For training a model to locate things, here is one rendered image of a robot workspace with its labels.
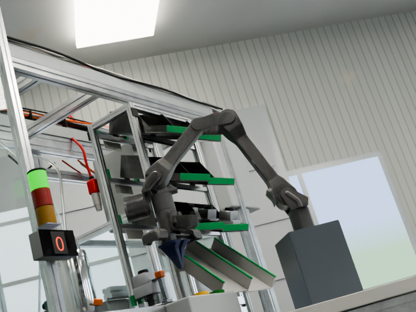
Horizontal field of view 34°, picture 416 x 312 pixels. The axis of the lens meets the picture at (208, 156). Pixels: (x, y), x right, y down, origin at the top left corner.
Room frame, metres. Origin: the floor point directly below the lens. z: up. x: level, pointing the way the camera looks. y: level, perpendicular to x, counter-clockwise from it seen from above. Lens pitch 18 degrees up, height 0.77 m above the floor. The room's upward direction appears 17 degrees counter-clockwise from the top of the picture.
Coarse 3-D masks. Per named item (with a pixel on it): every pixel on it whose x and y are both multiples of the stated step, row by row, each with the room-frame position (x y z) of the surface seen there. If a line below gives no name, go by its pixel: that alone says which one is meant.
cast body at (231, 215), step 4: (228, 208) 2.14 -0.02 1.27; (232, 208) 2.14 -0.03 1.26; (220, 212) 2.15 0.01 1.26; (224, 212) 2.14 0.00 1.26; (228, 212) 2.13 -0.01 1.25; (232, 212) 2.14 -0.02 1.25; (236, 212) 2.16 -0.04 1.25; (220, 216) 2.15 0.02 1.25; (224, 216) 2.14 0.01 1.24; (228, 216) 2.13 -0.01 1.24; (232, 216) 2.14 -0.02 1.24; (236, 216) 2.16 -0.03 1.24; (220, 220) 2.15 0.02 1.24; (224, 220) 2.15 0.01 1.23; (228, 220) 2.14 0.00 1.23; (232, 220) 2.14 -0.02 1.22; (236, 220) 2.15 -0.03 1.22
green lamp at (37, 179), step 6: (30, 174) 1.69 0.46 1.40; (36, 174) 1.68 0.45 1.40; (42, 174) 1.69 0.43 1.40; (30, 180) 1.69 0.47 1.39; (36, 180) 1.68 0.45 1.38; (42, 180) 1.69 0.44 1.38; (30, 186) 1.69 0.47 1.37; (36, 186) 1.68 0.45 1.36; (42, 186) 1.69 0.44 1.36; (48, 186) 1.70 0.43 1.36
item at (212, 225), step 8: (152, 208) 2.05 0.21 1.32; (176, 208) 2.16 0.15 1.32; (184, 208) 2.14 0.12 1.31; (192, 208) 2.12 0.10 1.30; (152, 216) 2.06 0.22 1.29; (144, 224) 2.09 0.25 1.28; (152, 224) 2.06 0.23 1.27; (200, 224) 1.97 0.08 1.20; (208, 224) 2.00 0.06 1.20; (216, 224) 2.03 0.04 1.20; (224, 224) 2.06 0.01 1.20
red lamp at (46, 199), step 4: (40, 188) 1.69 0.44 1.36; (44, 188) 1.69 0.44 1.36; (48, 188) 1.70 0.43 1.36; (32, 192) 1.69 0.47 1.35; (36, 192) 1.68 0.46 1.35; (40, 192) 1.68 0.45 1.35; (44, 192) 1.69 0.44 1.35; (48, 192) 1.70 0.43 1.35; (32, 196) 1.69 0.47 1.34; (36, 196) 1.69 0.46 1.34; (40, 196) 1.68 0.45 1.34; (44, 196) 1.69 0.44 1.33; (48, 196) 1.70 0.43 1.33; (32, 200) 1.70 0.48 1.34; (36, 200) 1.69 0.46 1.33; (40, 200) 1.68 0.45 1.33; (44, 200) 1.69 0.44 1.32; (48, 200) 1.69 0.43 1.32; (52, 200) 1.71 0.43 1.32; (36, 204) 1.69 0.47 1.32; (40, 204) 1.68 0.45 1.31; (44, 204) 1.69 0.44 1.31; (48, 204) 1.69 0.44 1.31; (52, 204) 1.71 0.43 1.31; (36, 208) 1.69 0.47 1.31
